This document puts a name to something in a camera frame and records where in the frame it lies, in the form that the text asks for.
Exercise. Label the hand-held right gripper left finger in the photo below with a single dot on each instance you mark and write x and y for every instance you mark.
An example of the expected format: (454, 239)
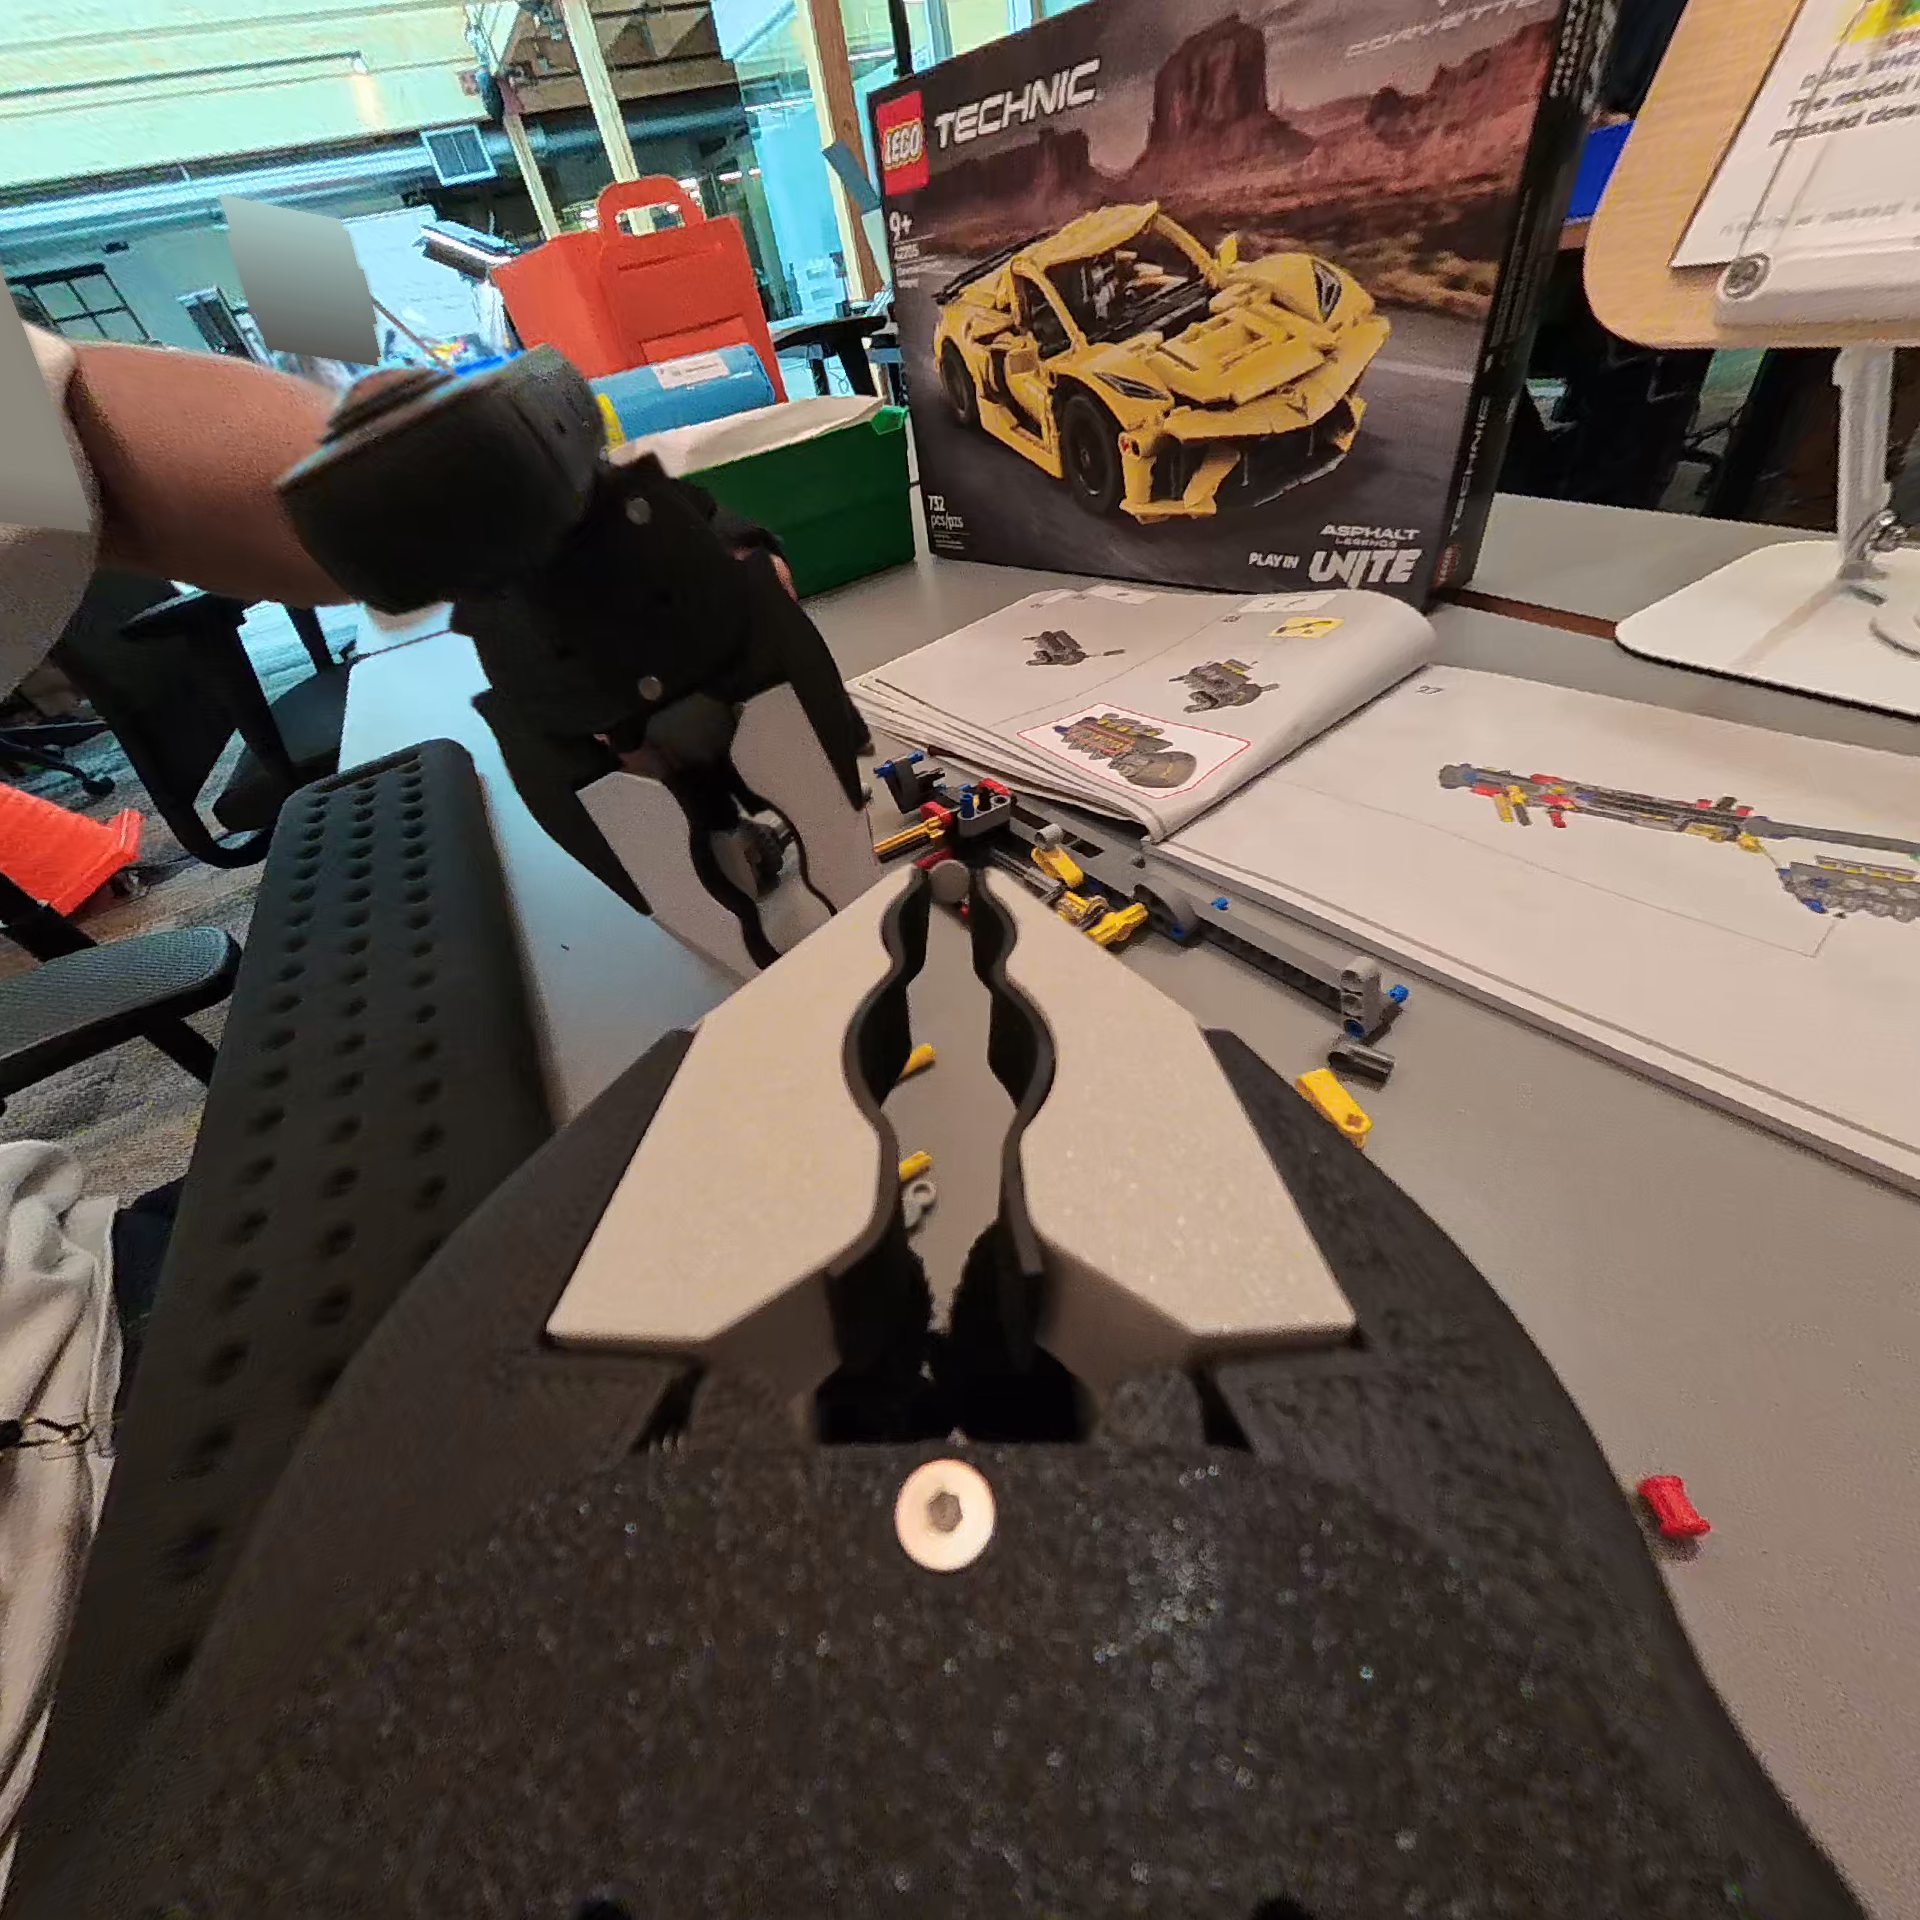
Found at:
(720, 1201)

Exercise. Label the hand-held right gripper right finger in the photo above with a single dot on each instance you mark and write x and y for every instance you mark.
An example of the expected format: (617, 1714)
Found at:
(1184, 1201)

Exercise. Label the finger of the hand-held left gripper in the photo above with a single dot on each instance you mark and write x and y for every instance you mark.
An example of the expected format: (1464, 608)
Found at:
(809, 797)
(675, 870)

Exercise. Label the grey lego gear assembly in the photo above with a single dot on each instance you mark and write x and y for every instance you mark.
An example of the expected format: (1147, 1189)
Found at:
(763, 855)

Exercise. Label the light grey round lego bush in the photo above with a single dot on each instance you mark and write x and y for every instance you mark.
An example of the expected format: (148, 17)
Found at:
(950, 882)

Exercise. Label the group of yellow lego pins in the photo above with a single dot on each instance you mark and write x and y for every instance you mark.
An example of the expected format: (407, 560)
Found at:
(915, 1061)

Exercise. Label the lego instruction booklet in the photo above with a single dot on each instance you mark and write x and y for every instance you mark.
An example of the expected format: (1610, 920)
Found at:
(1576, 930)

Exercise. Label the heap of small lego pieces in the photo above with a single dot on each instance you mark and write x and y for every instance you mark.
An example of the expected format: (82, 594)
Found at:
(1673, 1505)

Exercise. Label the person's left forearm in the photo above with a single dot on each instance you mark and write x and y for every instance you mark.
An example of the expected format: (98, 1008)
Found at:
(195, 481)

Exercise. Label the dark grey lego elbow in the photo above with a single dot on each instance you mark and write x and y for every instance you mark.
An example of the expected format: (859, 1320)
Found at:
(1362, 1061)

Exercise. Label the yellow lego connector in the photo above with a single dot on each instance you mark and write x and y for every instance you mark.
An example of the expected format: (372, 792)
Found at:
(1335, 1108)

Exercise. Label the long lego chassis assembly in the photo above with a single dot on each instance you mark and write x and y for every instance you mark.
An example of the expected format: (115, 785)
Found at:
(1170, 902)

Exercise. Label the yellow car lego set box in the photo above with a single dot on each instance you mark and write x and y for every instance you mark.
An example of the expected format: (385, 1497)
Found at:
(1200, 300)

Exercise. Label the white paper bag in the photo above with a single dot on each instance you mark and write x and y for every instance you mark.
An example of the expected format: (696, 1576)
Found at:
(750, 436)

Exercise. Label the blue wrapped roll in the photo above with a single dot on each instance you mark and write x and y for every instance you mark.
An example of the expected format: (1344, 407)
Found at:
(691, 389)

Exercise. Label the green plastic bin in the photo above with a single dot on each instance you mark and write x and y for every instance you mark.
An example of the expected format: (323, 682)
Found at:
(826, 510)

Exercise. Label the black perforated foam pad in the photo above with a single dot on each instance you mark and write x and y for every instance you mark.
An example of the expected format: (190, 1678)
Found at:
(346, 1049)

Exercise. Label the white desk lamp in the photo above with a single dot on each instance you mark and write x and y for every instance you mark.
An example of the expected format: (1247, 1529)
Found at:
(457, 247)

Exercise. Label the orange traffic cone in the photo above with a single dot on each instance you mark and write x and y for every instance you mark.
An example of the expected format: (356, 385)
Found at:
(66, 848)

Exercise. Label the person's white shirt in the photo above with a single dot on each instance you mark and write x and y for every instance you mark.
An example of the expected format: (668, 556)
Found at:
(44, 1425)

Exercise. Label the wooden document stand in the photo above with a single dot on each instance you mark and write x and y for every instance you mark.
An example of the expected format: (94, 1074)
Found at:
(1770, 629)

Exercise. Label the printed instruction sheet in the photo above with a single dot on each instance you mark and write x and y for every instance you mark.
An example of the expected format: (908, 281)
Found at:
(1828, 136)

